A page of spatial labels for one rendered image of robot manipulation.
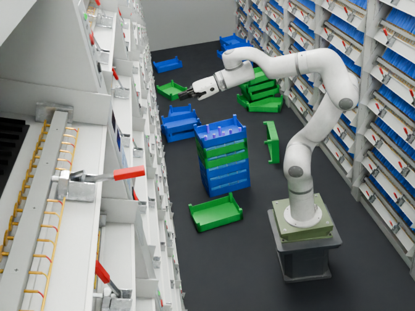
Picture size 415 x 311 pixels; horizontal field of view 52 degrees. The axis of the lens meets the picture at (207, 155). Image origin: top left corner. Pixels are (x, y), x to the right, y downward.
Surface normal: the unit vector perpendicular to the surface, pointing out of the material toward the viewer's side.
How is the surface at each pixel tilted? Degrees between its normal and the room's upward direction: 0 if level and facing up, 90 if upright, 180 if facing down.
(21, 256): 20
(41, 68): 90
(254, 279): 0
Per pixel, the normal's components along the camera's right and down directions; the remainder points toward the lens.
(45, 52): 0.15, 0.52
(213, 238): -0.11, -0.83
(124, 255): 0.23, -0.84
